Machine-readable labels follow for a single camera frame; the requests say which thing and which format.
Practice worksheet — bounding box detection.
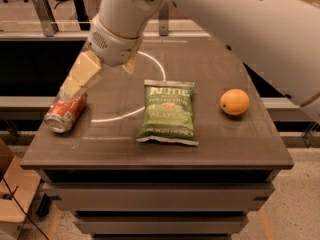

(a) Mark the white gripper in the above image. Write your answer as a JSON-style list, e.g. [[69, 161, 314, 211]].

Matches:
[[59, 16, 143, 102]]

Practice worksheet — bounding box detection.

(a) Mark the red coke can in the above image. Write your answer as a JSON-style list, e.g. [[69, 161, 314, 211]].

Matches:
[[44, 93, 87, 133]]

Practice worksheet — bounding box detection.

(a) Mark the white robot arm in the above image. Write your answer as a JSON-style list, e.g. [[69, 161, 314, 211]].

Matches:
[[59, 0, 320, 122]]

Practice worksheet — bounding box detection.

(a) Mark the green jalapeno chip bag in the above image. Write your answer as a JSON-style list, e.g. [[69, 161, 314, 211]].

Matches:
[[136, 80, 199, 146]]

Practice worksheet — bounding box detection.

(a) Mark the grey drawer cabinet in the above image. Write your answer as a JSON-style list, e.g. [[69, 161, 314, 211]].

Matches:
[[22, 38, 293, 240]]

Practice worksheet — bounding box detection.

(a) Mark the orange fruit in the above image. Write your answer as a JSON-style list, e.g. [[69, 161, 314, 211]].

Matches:
[[220, 89, 250, 116]]

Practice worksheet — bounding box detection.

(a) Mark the metal bracket left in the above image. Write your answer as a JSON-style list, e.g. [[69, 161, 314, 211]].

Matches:
[[32, 0, 59, 37]]

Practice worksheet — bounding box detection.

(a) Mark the metal rail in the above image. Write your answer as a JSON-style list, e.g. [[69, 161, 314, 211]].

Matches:
[[0, 31, 209, 40]]

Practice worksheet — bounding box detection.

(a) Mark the black cable on floor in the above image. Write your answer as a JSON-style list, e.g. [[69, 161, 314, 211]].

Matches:
[[0, 175, 50, 240]]

